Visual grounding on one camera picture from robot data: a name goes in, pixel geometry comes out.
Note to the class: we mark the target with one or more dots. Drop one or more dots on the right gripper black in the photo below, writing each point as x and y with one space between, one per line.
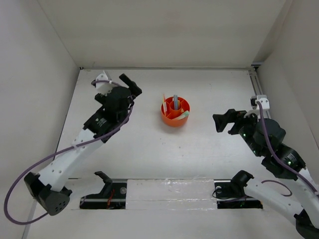
237 116

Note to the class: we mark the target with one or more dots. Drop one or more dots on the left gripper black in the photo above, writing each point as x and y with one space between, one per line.
135 91

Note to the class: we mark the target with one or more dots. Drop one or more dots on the blue utility knife pen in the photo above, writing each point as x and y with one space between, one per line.
175 98

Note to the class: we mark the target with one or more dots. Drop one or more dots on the pale green white highlighter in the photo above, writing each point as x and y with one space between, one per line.
187 113

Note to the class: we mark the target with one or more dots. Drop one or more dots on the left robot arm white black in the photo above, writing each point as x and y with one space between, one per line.
47 186

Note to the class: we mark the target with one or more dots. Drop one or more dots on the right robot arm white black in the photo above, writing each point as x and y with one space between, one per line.
264 137

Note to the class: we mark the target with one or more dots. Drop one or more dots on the orange round divided container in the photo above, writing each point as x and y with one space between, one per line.
171 114

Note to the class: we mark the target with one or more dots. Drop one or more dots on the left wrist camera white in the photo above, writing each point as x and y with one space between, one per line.
102 83

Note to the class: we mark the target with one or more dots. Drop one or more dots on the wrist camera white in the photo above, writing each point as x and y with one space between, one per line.
102 83
262 99

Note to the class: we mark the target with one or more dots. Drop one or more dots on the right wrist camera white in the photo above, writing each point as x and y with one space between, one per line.
262 99

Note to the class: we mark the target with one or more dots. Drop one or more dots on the aluminium rail right side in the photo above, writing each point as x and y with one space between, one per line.
257 90

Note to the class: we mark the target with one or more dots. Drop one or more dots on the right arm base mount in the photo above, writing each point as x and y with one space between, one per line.
229 193

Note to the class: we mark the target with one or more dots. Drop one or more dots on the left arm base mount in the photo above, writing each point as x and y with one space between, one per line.
112 196

